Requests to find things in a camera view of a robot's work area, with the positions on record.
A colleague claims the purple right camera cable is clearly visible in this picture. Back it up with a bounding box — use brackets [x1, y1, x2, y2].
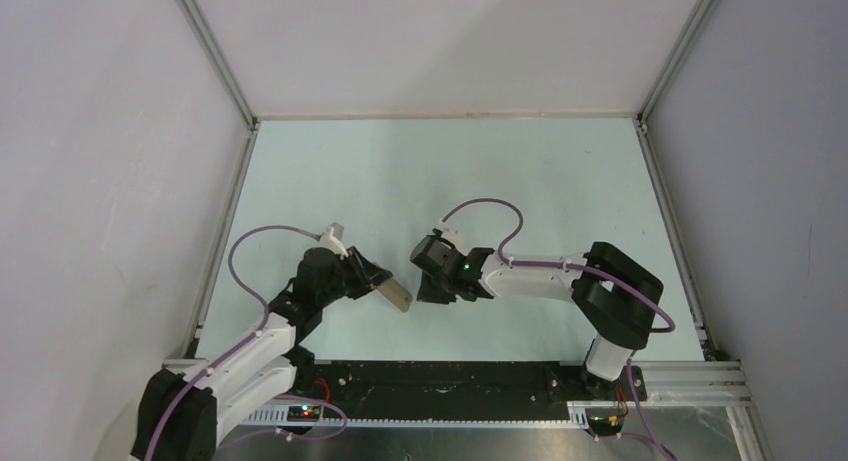
[440, 197, 677, 333]

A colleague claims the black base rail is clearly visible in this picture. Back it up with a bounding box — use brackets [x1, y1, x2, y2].
[290, 361, 647, 420]

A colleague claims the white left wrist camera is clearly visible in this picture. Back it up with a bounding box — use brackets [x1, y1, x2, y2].
[317, 223, 348, 258]

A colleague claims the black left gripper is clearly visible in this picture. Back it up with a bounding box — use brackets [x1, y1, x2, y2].
[318, 246, 391, 307]

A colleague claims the aluminium frame post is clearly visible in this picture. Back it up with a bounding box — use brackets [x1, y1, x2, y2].
[637, 0, 721, 125]
[175, 0, 256, 130]

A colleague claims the purple camera cable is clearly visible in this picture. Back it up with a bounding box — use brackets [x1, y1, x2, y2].
[440, 197, 677, 333]
[142, 225, 325, 461]

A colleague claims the beige remote control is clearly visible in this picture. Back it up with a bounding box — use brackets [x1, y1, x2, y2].
[376, 278, 413, 313]

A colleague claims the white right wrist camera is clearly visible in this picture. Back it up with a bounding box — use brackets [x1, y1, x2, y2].
[435, 218, 464, 247]

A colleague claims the right aluminium frame post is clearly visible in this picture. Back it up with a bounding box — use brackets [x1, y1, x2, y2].
[637, 0, 721, 125]

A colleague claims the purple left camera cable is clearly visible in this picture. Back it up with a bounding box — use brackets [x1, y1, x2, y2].
[142, 225, 325, 461]

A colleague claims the left aluminium frame post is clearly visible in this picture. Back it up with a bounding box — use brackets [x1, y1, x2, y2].
[175, 0, 256, 130]

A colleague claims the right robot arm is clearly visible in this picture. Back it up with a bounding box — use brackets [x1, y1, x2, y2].
[410, 229, 676, 399]

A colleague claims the white slotted cable duct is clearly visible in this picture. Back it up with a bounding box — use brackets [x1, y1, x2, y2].
[239, 404, 589, 429]

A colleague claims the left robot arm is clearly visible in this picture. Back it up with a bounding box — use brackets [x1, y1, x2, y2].
[129, 247, 394, 460]

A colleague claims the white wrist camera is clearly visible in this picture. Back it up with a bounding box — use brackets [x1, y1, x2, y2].
[435, 218, 464, 247]
[317, 223, 348, 258]

